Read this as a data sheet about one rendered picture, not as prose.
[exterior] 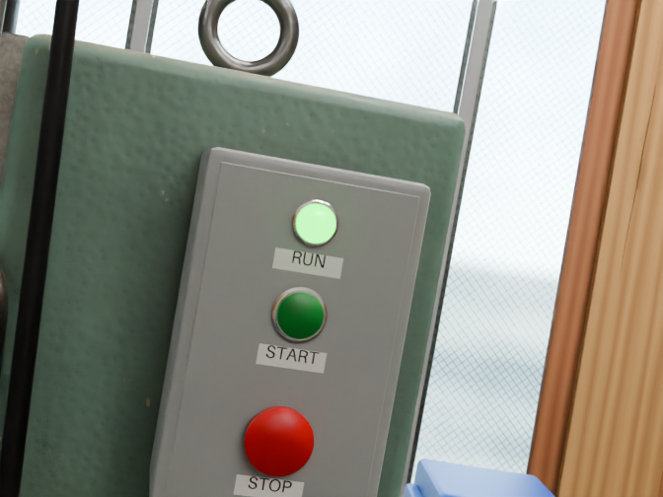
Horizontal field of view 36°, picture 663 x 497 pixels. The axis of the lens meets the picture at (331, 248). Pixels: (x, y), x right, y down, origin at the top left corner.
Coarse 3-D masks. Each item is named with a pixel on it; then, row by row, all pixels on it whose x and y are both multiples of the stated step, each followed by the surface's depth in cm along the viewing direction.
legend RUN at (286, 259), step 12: (276, 252) 44; (288, 252) 44; (300, 252) 44; (276, 264) 44; (288, 264) 44; (300, 264) 44; (312, 264) 44; (324, 264) 44; (336, 264) 44; (336, 276) 44
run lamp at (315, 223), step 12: (312, 204) 43; (324, 204) 44; (300, 216) 43; (312, 216) 43; (324, 216) 43; (336, 216) 44; (300, 228) 43; (312, 228) 43; (324, 228) 43; (336, 228) 44; (300, 240) 44; (312, 240) 43; (324, 240) 44
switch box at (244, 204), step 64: (256, 192) 43; (320, 192) 44; (384, 192) 44; (192, 256) 43; (256, 256) 44; (384, 256) 45; (192, 320) 44; (256, 320) 44; (384, 320) 45; (192, 384) 44; (256, 384) 44; (320, 384) 45; (384, 384) 45; (192, 448) 44; (320, 448) 45; (384, 448) 46
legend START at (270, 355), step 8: (264, 344) 44; (264, 352) 44; (272, 352) 44; (280, 352) 44; (288, 352) 44; (296, 352) 44; (304, 352) 44; (312, 352) 44; (320, 352) 44; (264, 360) 44; (272, 360) 44; (280, 360) 44; (288, 360) 44; (296, 360) 44; (304, 360) 44; (312, 360) 44; (320, 360) 44; (288, 368) 44; (296, 368) 44; (304, 368) 44; (312, 368) 44; (320, 368) 44
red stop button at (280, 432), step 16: (256, 416) 44; (272, 416) 43; (288, 416) 43; (256, 432) 43; (272, 432) 43; (288, 432) 43; (304, 432) 44; (256, 448) 43; (272, 448) 43; (288, 448) 43; (304, 448) 44; (256, 464) 44; (272, 464) 43; (288, 464) 44; (304, 464) 44
